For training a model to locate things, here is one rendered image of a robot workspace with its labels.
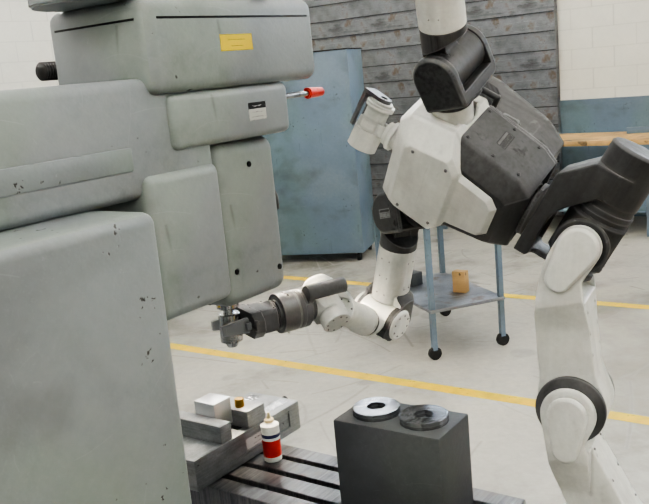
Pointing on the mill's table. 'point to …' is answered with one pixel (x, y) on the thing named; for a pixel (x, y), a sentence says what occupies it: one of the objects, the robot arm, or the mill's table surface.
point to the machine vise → (230, 439)
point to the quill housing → (248, 217)
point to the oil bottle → (271, 440)
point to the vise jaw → (254, 413)
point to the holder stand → (403, 454)
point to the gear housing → (226, 114)
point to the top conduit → (45, 71)
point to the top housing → (184, 43)
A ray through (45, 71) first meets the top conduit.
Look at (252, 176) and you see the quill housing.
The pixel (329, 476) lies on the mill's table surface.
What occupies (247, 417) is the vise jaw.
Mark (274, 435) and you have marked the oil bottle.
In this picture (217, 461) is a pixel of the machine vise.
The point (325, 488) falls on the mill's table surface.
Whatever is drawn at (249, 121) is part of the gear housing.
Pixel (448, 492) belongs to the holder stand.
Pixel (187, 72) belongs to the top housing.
